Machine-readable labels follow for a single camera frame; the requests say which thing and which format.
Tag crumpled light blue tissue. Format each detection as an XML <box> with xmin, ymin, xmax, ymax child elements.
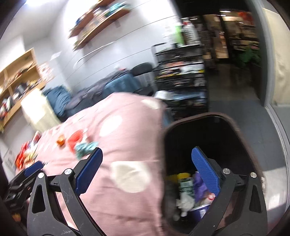
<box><xmin>74</xmin><ymin>142</ymin><xmax>98</xmax><ymax>159</ymax></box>

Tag black trash bin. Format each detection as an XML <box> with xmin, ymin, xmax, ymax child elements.
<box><xmin>162</xmin><ymin>113</ymin><xmax>268</xmax><ymax>235</ymax></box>

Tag white curved pipe stand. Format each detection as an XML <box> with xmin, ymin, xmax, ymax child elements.
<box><xmin>73</xmin><ymin>41</ymin><xmax>116</xmax><ymax>70</ymax></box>

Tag black round stool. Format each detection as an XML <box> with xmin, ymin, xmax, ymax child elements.
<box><xmin>130</xmin><ymin>62</ymin><xmax>153</xmax><ymax>77</ymax></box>

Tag black trolley shelf rack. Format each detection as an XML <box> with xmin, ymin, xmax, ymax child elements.
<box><xmin>151</xmin><ymin>43</ymin><xmax>209</xmax><ymax>120</ymax></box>

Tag massage bed with grey cover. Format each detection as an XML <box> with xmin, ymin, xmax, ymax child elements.
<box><xmin>64</xmin><ymin>69</ymin><xmax>142</xmax><ymax>117</ymax></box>

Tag blue bedding pile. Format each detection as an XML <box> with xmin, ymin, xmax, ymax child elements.
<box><xmin>42</xmin><ymin>86</ymin><xmax>71</xmax><ymax>117</ymax></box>

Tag blue foil snack wrapper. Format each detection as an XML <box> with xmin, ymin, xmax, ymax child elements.
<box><xmin>188</xmin><ymin>204</ymin><xmax>211</xmax><ymax>224</ymax></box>

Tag yellow foam fruit net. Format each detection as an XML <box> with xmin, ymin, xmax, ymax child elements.
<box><xmin>166</xmin><ymin>173</ymin><xmax>191</xmax><ymax>183</ymax></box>

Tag wooden wall shelf unit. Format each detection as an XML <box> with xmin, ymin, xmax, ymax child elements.
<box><xmin>1</xmin><ymin>48</ymin><xmax>47</xmax><ymax>132</ymax></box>

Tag cream cloth on chair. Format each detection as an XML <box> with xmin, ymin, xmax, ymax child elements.
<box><xmin>21</xmin><ymin>88</ymin><xmax>61</xmax><ymax>133</ymax></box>

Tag red snack bag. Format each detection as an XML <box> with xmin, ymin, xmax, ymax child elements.
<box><xmin>15</xmin><ymin>142</ymin><xmax>34</xmax><ymax>170</ymax></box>

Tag orange peel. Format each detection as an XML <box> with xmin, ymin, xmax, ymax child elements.
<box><xmin>56</xmin><ymin>135</ymin><xmax>65</xmax><ymax>147</ymax></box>

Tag green drink carton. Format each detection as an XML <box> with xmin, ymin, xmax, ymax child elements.
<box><xmin>178</xmin><ymin>177</ymin><xmax>195</xmax><ymax>198</ymax></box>

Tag curved wooden wall shelf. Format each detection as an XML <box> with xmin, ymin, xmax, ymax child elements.
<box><xmin>69</xmin><ymin>0</ymin><xmax>131</xmax><ymax>51</ymax></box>

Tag purple snack package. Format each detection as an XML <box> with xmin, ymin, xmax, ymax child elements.
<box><xmin>193</xmin><ymin>172</ymin><xmax>211</xmax><ymax>203</ymax></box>

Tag clear pump bottle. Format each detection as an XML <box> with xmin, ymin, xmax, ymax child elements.
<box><xmin>182</xmin><ymin>18</ymin><xmax>201</xmax><ymax>45</ymax></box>

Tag pink spotted bed cover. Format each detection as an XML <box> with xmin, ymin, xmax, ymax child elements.
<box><xmin>36</xmin><ymin>92</ymin><xmax>166</xmax><ymax>235</ymax></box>

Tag green lotion bottle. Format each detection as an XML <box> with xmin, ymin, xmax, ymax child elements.
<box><xmin>173</xmin><ymin>25</ymin><xmax>184</xmax><ymax>46</ymax></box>

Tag white paper towel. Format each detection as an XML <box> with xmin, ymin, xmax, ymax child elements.
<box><xmin>173</xmin><ymin>192</ymin><xmax>195</xmax><ymax>221</ymax></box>

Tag wall poster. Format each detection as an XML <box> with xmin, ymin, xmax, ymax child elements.
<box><xmin>37</xmin><ymin>62</ymin><xmax>54</xmax><ymax>82</ymax></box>

